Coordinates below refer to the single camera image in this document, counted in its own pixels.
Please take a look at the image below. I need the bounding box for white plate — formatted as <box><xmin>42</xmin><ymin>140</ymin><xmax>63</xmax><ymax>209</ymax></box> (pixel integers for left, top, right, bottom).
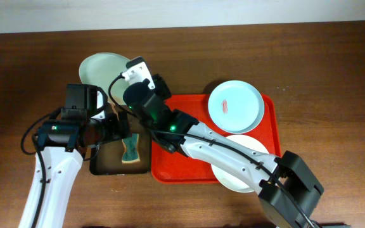
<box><xmin>211</xmin><ymin>134</ymin><xmax>269</xmax><ymax>193</ymax></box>

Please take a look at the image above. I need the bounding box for mint green plate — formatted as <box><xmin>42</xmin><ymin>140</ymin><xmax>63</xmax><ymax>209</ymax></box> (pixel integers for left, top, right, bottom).
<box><xmin>79</xmin><ymin>53</ymin><xmax>129</xmax><ymax>94</ymax></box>

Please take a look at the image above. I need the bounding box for green and yellow sponge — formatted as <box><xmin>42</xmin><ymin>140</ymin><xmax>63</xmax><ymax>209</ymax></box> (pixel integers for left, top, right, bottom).
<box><xmin>121</xmin><ymin>133</ymin><xmax>140</xmax><ymax>164</ymax></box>

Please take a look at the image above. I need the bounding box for light blue plate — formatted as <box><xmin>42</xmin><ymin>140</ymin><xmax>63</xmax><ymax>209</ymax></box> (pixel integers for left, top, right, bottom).
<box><xmin>208</xmin><ymin>80</ymin><xmax>265</xmax><ymax>134</ymax></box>

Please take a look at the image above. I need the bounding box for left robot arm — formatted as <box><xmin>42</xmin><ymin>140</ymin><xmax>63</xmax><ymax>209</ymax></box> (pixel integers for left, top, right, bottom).
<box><xmin>19</xmin><ymin>84</ymin><xmax>131</xmax><ymax>227</ymax></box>

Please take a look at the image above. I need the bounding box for red plastic tray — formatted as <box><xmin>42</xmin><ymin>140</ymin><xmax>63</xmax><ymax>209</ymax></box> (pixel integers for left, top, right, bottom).
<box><xmin>151</xmin><ymin>94</ymin><xmax>281</xmax><ymax>184</ymax></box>

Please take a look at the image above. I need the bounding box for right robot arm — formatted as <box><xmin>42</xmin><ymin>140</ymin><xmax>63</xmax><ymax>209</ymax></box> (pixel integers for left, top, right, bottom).
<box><xmin>123</xmin><ymin>77</ymin><xmax>324</xmax><ymax>227</ymax></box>

